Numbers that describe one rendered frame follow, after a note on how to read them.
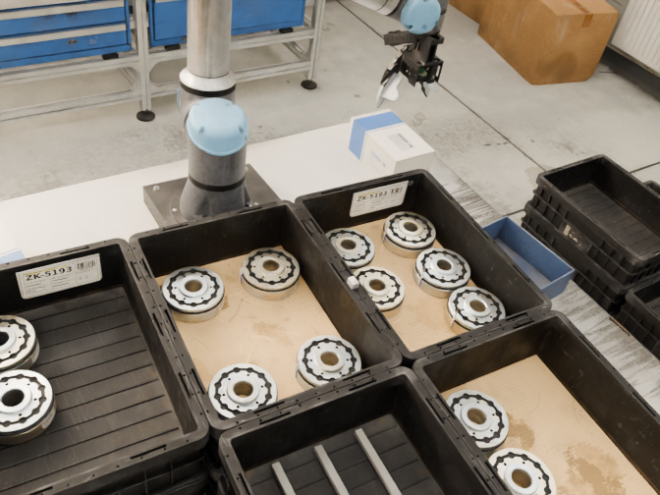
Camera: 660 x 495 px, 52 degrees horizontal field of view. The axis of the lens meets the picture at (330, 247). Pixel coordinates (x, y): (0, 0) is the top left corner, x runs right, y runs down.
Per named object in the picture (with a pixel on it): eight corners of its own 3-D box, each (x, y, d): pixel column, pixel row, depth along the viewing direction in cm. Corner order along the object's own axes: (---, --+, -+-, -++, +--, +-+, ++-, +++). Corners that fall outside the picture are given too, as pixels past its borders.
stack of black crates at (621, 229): (490, 279, 230) (535, 174, 200) (552, 254, 244) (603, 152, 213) (576, 366, 207) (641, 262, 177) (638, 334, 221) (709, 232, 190)
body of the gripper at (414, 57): (412, 89, 152) (424, 39, 144) (390, 71, 157) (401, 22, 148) (438, 84, 155) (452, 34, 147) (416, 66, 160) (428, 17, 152)
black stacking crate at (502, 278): (286, 246, 132) (291, 200, 124) (412, 212, 144) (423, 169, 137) (392, 407, 108) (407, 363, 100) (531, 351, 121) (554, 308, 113)
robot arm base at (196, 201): (168, 197, 147) (167, 158, 141) (231, 182, 155) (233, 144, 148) (198, 238, 138) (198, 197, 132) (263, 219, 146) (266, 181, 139)
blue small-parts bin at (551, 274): (453, 259, 152) (461, 236, 147) (497, 237, 159) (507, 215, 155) (519, 318, 141) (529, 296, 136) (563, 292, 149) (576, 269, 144)
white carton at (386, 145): (346, 146, 178) (351, 117, 172) (382, 137, 184) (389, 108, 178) (388, 191, 167) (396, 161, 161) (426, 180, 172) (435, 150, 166)
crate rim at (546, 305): (289, 207, 125) (290, 197, 124) (421, 176, 138) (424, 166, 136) (404, 371, 101) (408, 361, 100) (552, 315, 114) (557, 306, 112)
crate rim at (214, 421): (126, 246, 113) (125, 235, 111) (289, 207, 125) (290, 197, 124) (213, 444, 89) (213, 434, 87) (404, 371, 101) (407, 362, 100)
